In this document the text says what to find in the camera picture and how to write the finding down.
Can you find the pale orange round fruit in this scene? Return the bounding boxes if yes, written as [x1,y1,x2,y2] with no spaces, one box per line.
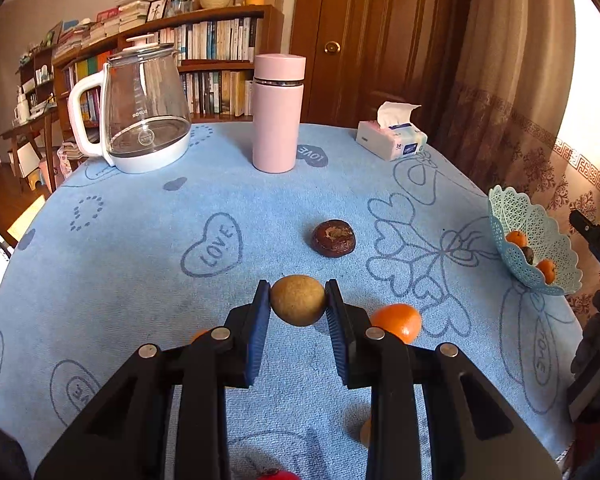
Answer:
[535,259,557,285]

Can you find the large round orange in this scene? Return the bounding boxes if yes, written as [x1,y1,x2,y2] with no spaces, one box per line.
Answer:
[189,328,210,344]

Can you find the glass kettle white handle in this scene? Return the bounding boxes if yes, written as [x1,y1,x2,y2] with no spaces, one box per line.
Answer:
[67,36,190,174]

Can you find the dark purple passion fruit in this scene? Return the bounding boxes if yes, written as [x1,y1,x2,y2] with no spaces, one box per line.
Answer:
[521,246,534,264]

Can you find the small mandarin orange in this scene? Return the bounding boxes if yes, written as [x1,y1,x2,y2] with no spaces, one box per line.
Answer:
[505,230,529,248]

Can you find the pink thermos bottle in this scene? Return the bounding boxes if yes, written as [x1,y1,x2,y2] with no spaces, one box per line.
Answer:
[252,53,306,174]

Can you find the patterned beige curtain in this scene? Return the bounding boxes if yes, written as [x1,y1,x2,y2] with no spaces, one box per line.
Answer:
[429,0,600,321]

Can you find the mint lattice fruit basket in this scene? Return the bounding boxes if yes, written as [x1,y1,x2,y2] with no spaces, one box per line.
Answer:
[488,184,583,296]

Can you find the oval orange fruit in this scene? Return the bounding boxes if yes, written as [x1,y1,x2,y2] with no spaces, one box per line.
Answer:
[370,304,422,344]

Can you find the brown longan fruit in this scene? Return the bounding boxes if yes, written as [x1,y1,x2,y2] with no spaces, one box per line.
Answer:
[271,274,326,326]
[358,418,372,448]

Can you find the light blue patterned tablecloth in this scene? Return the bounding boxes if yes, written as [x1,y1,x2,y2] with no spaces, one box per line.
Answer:
[0,124,581,467]

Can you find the brown wooden door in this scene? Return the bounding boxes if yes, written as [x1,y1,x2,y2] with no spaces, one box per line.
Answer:
[289,0,470,134]

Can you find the wooden side table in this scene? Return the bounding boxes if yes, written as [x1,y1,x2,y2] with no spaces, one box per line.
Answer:
[1,106,59,192]

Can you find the white tissue pack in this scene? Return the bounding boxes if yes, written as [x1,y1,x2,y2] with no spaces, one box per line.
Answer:
[355,101,428,162]

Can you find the red tomato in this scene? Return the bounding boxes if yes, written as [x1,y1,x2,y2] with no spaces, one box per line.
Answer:
[258,468,300,480]

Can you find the wooden bookshelf with books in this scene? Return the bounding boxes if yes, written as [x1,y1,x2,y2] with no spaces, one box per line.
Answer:
[17,4,284,132]

